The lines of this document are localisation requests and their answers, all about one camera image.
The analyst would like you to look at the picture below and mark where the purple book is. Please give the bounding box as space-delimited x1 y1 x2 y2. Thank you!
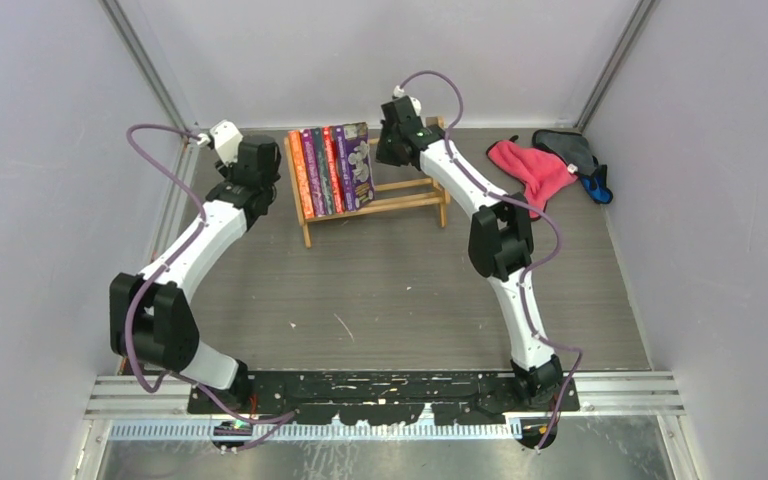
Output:
331 122 375 212
300 129 326 217

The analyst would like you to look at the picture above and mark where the orange treehouse book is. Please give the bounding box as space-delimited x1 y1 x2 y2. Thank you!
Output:
288 130 316 219

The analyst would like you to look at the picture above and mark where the red cartoon book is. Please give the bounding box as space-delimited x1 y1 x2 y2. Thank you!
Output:
322 126 345 214

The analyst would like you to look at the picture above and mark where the floral Alcott book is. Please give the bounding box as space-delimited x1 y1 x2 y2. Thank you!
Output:
311 128 336 215

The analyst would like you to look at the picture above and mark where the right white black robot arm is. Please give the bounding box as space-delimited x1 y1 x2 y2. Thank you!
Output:
376 97 564 411

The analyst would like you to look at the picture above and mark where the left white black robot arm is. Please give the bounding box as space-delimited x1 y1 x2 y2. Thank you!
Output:
109 132 281 413

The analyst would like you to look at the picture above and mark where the wooden book rack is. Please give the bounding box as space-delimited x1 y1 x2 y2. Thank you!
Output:
284 129 451 249

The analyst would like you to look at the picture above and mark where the pink cloth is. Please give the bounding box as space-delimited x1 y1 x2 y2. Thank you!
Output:
486 137 577 212

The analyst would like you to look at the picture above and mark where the grey cloth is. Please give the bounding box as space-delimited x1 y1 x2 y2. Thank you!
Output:
531 129 601 177

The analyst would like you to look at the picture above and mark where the blue cloth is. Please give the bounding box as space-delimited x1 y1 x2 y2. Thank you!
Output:
579 165 614 205

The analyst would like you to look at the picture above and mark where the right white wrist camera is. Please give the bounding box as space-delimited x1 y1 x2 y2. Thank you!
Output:
391 84 422 116

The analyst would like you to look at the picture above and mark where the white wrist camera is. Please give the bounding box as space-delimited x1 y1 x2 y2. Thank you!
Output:
391 84 422 116
196 120 243 166

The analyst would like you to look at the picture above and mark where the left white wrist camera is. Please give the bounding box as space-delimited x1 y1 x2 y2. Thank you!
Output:
196 120 243 166

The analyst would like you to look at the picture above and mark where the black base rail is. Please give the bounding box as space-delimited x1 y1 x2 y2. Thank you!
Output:
216 370 580 426

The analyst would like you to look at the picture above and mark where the slotted cable duct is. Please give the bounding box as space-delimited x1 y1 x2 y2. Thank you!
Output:
109 417 522 441

